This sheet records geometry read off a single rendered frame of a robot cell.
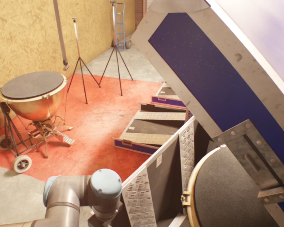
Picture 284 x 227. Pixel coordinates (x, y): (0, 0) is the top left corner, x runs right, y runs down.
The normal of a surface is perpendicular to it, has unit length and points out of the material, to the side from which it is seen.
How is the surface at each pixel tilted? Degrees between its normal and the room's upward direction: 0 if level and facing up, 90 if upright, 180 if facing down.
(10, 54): 90
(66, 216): 30
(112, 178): 14
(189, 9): 90
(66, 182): 7
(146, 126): 2
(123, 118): 0
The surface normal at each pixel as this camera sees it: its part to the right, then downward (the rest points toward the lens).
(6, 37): 0.96, 0.15
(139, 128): -0.03, -0.84
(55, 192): -0.29, -0.77
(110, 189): 0.22, -0.76
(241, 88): -0.62, 0.44
